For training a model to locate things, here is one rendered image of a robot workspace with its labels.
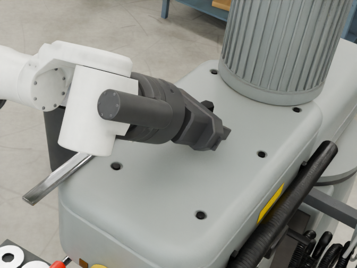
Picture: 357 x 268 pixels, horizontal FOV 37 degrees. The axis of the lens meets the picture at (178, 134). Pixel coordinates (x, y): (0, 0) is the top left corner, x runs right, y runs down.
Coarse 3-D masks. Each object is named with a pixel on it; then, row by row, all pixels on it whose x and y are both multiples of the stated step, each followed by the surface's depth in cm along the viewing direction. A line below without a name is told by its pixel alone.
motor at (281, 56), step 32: (256, 0) 86; (288, 0) 83; (320, 0) 82; (352, 0) 88; (256, 32) 88; (288, 32) 86; (320, 32) 86; (224, 64) 98; (256, 64) 91; (288, 64) 89; (320, 64) 91; (256, 96) 94; (288, 96) 93
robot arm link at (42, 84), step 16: (48, 48) 64; (64, 48) 63; (80, 48) 62; (96, 48) 61; (32, 64) 65; (48, 64) 65; (64, 64) 66; (80, 64) 62; (96, 64) 61; (112, 64) 61; (128, 64) 62; (32, 80) 65; (48, 80) 68; (64, 80) 70; (32, 96) 66; (48, 96) 68; (64, 96) 71
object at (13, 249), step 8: (8, 240) 163; (0, 248) 159; (8, 248) 159; (16, 248) 159; (0, 256) 157; (8, 256) 158; (16, 256) 157; (24, 256) 159; (32, 256) 160; (0, 264) 155; (8, 264) 155; (16, 264) 155; (24, 264) 157; (32, 264) 156; (40, 264) 156; (48, 264) 158
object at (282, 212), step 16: (320, 144) 103; (320, 160) 97; (304, 176) 94; (320, 176) 97; (288, 192) 90; (304, 192) 91; (272, 208) 88; (288, 208) 87; (272, 224) 84; (256, 240) 81; (272, 240) 83; (240, 256) 79; (256, 256) 79
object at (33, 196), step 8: (72, 160) 76; (80, 160) 77; (88, 160) 78; (64, 168) 75; (72, 168) 75; (48, 176) 74; (56, 176) 74; (64, 176) 74; (40, 184) 72; (48, 184) 72; (56, 184) 73; (32, 192) 71; (40, 192) 71; (48, 192) 72; (24, 200) 70; (32, 200) 70
